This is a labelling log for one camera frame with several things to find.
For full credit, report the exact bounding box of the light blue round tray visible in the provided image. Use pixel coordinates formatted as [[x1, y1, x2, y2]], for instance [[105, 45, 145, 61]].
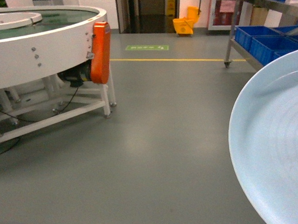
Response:
[[228, 50, 298, 224]]

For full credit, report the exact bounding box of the white round conveyor machine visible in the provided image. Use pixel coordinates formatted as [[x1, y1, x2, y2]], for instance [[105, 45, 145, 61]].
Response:
[[0, 5, 116, 143]]

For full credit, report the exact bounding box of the yellow wet floor sign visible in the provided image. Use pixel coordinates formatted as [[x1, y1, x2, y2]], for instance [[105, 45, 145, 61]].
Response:
[[165, 0, 176, 17]]

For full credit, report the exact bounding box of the blue bin on cart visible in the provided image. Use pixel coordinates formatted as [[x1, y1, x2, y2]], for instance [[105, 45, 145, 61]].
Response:
[[234, 26, 298, 66]]

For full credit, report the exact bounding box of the yellow mop bucket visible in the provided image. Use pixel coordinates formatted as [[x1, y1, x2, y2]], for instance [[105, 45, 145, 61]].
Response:
[[173, 6, 200, 36]]

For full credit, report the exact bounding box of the stainless steel shelf cart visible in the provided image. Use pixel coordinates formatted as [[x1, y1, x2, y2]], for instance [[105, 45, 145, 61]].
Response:
[[224, 0, 298, 71]]

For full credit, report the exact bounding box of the orange motor guard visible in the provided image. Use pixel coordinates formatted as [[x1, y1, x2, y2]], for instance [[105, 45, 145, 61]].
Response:
[[90, 22, 111, 84]]

